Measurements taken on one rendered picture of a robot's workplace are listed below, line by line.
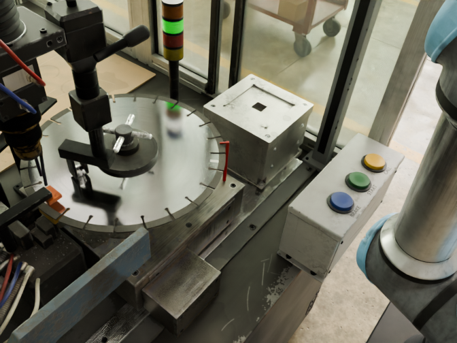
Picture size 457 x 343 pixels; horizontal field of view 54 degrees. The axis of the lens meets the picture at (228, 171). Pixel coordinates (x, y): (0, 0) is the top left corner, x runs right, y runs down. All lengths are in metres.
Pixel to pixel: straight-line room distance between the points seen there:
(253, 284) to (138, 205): 0.29
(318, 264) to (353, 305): 0.94
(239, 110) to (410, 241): 0.50
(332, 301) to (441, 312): 1.10
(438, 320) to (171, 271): 0.42
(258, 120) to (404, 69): 0.31
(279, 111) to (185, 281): 0.44
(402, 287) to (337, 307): 1.07
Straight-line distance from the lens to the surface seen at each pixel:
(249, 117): 0.98
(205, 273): 0.80
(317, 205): 0.82
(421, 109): 2.84
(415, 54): 0.92
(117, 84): 1.33
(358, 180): 0.88
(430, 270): 0.69
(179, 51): 1.01
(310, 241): 0.84
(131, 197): 0.74
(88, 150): 0.73
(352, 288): 1.84
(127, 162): 0.78
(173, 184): 0.75
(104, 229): 0.70
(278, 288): 0.88
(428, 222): 0.61
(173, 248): 0.79
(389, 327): 0.91
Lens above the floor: 1.50
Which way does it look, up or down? 45 degrees down
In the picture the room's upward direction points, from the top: 6 degrees clockwise
